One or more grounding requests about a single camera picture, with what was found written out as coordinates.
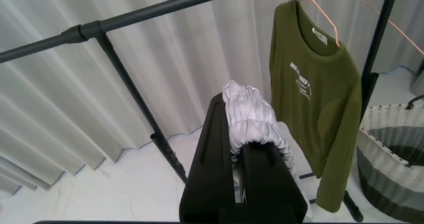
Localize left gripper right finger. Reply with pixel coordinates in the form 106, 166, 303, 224
237, 140, 309, 223

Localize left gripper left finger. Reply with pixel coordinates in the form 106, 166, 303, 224
178, 91, 240, 223

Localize pale grey shorts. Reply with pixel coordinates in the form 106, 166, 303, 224
221, 80, 301, 205

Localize green long-sleeved shirt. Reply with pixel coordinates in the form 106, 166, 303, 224
268, 0, 363, 214

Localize pink clothes hanger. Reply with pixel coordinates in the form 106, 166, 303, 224
297, 0, 342, 48
350, 0, 424, 56

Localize white laundry basket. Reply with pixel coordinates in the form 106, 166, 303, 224
356, 94, 424, 224

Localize black clothes rack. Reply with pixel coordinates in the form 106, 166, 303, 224
0, 0, 401, 223

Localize white curtain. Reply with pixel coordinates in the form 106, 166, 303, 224
0, 0, 424, 196

